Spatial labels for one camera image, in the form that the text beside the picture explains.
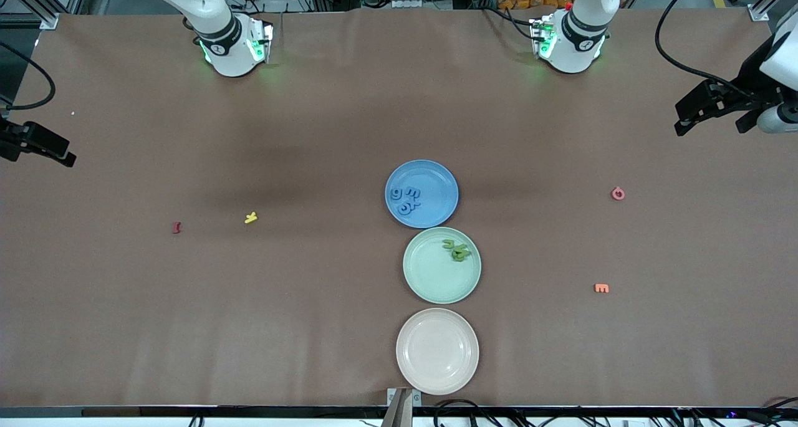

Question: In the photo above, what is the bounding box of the beige plate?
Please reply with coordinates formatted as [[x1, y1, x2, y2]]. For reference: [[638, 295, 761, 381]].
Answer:
[[396, 308, 480, 396]]

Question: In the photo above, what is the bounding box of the metal mount bracket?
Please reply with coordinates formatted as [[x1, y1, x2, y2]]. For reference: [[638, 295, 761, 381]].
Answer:
[[382, 387, 423, 427]]

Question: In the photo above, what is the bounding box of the aluminium frame post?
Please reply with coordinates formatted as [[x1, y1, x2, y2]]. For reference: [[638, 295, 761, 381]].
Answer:
[[0, 0, 60, 30], [748, 0, 798, 22]]

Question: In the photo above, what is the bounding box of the blue plate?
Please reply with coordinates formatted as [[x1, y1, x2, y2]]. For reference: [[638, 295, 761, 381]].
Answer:
[[385, 160, 460, 229]]

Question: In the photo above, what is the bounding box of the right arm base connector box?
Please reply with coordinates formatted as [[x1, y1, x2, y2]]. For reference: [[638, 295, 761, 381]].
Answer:
[[248, 21, 275, 64]]

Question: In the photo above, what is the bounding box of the green plate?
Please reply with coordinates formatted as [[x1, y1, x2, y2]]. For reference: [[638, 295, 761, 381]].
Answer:
[[403, 227, 482, 305]]

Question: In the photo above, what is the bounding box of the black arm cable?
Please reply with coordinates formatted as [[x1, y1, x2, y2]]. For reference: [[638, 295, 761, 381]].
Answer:
[[655, 0, 758, 100], [0, 41, 56, 111]]

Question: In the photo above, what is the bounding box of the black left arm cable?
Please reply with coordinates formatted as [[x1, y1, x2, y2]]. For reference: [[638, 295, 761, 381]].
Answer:
[[655, 0, 758, 100]]

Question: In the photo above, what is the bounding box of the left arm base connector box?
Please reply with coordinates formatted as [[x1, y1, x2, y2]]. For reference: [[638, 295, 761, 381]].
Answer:
[[529, 17, 557, 59]]

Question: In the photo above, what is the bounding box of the black looped floor cable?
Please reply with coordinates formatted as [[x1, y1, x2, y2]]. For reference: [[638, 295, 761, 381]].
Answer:
[[433, 400, 499, 427]]

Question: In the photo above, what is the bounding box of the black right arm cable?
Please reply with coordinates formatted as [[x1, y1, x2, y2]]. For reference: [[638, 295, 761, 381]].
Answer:
[[0, 41, 56, 111]]

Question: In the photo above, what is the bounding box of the black table edge rail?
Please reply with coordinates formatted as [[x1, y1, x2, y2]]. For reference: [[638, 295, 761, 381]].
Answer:
[[0, 406, 798, 419]]

